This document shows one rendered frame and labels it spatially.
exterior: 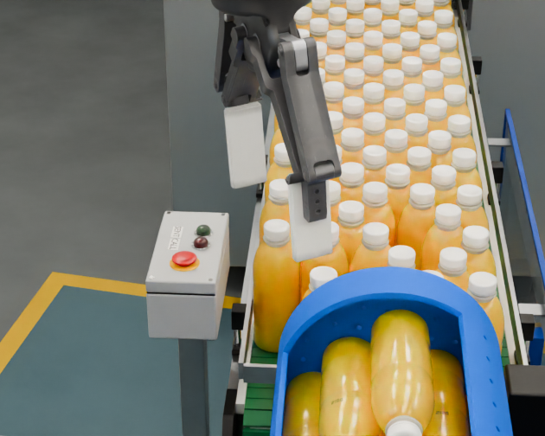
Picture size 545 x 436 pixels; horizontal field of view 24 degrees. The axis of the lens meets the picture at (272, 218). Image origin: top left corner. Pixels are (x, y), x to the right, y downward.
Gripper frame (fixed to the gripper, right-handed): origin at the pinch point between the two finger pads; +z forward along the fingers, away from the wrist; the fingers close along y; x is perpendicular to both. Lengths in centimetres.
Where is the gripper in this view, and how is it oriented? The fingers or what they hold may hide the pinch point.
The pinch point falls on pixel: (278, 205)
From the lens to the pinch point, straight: 98.0
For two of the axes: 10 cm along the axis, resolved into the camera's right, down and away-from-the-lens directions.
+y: -3.6, -4.1, 8.4
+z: 0.7, 8.8, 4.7
